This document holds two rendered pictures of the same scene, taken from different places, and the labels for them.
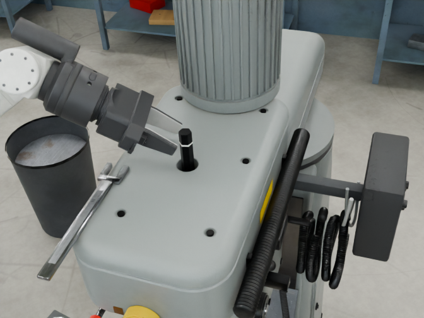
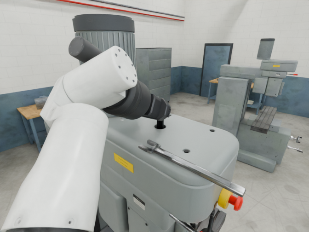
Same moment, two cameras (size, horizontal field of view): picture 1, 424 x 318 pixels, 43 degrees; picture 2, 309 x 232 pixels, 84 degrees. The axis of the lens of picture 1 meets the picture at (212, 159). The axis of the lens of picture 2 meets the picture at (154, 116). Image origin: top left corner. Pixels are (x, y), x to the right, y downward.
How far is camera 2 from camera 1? 0.81 m
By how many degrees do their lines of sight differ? 59
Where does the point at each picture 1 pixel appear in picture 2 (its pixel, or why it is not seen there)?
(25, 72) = (130, 66)
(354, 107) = not seen: hidden behind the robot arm
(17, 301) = not seen: outside the picture
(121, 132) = (159, 107)
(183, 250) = (223, 138)
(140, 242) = (214, 148)
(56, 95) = (137, 89)
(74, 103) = (145, 93)
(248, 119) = not seen: hidden behind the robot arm
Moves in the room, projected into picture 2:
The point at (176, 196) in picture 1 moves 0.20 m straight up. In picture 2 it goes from (182, 133) to (187, 61)
